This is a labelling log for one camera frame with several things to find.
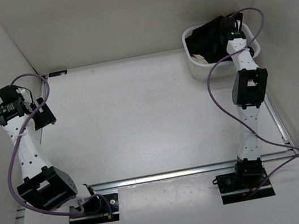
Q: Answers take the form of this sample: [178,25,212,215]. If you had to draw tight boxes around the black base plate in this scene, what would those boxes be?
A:
[212,169,276,205]
[69,192,120,224]

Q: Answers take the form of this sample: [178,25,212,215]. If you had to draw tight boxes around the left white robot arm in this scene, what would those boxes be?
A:
[0,84,101,218]

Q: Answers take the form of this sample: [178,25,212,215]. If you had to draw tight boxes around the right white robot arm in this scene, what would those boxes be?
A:
[220,13,268,188]

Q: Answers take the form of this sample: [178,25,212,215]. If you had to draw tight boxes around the front aluminium rail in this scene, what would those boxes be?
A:
[89,149,299,193]

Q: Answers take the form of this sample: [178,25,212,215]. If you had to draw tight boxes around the white plastic basket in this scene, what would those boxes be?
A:
[181,22,261,81]

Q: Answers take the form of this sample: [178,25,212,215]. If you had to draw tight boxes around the black trousers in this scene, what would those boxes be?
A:
[186,12,241,64]

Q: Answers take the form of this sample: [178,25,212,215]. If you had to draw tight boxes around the beige trousers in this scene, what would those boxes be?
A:
[191,54,208,64]

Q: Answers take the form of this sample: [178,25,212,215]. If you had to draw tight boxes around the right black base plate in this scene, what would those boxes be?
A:
[212,169,276,205]

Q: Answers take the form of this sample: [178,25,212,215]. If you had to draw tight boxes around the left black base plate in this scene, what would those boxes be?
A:
[69,192,120,224]

